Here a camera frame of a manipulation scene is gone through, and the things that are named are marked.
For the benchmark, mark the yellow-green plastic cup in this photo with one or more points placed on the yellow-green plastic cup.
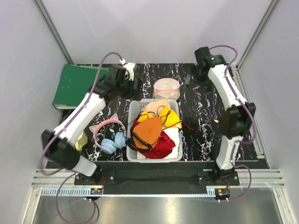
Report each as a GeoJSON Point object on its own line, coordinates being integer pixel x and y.
{"type": "Point", "coordinates": [81, 141]}

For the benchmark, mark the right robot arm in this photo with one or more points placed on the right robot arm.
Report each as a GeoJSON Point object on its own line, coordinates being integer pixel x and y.
{"type": "Point", "coordinates": [238, 117]}

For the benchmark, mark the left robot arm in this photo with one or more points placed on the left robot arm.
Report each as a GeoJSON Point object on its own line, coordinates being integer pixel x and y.
{"type": "Point", "coordinates": [59, 143]}

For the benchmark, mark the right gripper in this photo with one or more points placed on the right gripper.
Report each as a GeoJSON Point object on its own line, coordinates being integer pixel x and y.
{"type": "Point", "coordinates": [188, 79]}

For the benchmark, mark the white pink mesh laundry bag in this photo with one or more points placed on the white pink mesh laundry bag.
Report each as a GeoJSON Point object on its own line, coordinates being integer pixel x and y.
{"type": "Point", "coordinates": [167, 88]}

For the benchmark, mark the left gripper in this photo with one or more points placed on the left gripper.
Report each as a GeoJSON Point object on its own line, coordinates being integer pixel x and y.
{"type": "Point", "coordinates": [135, 94]}

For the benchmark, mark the green ring binder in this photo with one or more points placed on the green ring binder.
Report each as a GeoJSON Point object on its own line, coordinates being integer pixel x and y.
{"type": "Point", "coordinates": [73, 86]}

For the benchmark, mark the red satin bra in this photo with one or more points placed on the red satin bra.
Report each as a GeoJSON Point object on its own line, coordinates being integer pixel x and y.
{"type": "Point", "coordinates": [162, 149]}

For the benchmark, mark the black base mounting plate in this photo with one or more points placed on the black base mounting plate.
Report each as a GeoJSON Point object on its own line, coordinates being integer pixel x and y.
{"type": "Point", "coordinates": [173, 178]}

